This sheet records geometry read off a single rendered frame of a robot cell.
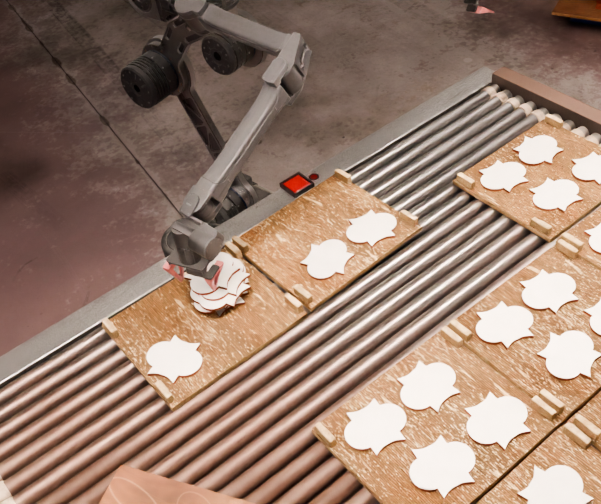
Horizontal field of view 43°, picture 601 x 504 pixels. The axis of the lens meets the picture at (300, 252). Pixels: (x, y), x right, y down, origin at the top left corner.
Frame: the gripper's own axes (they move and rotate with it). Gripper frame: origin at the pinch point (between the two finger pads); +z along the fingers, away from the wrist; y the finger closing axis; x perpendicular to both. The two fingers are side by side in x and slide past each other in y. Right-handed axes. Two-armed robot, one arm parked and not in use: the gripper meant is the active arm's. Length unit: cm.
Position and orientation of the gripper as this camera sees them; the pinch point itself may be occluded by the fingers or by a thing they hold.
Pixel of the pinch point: (197, 282)
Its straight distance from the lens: 194.9
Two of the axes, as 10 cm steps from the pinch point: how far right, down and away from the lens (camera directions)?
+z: 1.0, 7.1, 7.0
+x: 4.0, -6.7, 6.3
